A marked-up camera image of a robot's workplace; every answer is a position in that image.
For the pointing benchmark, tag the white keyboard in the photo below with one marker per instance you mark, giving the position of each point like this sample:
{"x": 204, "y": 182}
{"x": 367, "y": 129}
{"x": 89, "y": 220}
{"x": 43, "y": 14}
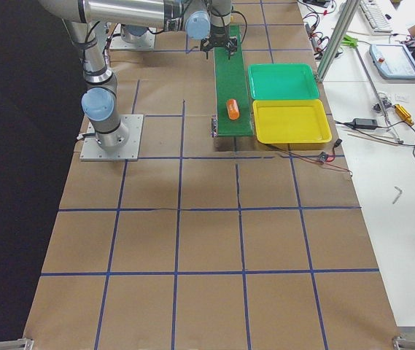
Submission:
{"x": 375, "y": 19}

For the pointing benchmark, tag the green plastic tray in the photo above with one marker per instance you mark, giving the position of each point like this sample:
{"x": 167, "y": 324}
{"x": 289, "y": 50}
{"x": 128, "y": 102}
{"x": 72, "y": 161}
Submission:
{"x": 282, "y": 81}

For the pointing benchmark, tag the black power adapter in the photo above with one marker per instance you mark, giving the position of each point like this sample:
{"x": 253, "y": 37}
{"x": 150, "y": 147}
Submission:
{"x": 365, "y": 123}

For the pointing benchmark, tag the aluminium frame post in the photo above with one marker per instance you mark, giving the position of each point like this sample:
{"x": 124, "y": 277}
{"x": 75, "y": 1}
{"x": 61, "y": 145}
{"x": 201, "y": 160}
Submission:
{"x": 342, "y": 24}

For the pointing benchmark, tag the green conveyor belt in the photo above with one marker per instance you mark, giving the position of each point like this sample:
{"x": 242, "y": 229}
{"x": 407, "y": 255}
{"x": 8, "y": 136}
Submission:
{"x": 231, "y": 83}

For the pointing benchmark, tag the green plastic clip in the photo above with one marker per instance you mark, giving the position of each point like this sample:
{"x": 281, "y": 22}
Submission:
{"x": 349, "y": 41}

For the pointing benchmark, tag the long metal rod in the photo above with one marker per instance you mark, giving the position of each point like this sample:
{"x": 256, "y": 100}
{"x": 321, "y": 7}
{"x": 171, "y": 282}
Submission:
{"x": 382, "y": 107}

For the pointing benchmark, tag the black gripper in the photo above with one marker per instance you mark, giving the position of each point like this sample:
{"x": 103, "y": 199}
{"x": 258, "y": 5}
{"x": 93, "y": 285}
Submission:
{"x": 219, "y": 32}

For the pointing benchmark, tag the orange cylinder marked 4680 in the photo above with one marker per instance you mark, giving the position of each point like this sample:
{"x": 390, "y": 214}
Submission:
{"x": 233, "y": 110}

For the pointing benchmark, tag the small motor controller board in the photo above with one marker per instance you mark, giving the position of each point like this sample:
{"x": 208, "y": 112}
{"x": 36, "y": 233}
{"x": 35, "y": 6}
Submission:
{"x": 323, "y": 157}

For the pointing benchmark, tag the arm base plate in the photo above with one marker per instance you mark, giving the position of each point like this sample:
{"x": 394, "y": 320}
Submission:
{"x": 124, "y": 40}
{"x": 122, "y": 144}

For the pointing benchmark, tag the gold resistor block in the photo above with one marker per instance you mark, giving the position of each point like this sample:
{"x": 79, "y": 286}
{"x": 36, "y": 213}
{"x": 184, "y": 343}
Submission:
{"x": 403, "y": 114}

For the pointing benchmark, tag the yellow plastic tray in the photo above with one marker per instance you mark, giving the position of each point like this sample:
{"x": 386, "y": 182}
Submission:
{"x": 291, "y": 122}

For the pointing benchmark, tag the silver allen key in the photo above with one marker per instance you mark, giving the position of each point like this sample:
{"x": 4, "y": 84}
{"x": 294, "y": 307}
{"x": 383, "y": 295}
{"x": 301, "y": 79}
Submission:
{"x": 398, "y": 195}

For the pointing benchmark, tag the robot teach pendant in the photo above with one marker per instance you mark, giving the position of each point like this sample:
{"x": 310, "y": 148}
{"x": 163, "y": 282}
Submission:
{"x": 393, "y": 61}

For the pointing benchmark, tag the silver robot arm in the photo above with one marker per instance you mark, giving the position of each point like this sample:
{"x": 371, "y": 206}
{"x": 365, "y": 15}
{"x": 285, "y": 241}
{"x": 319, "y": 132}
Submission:
{"x": 99, "y": 102}
{"x": 206, "y": 21}

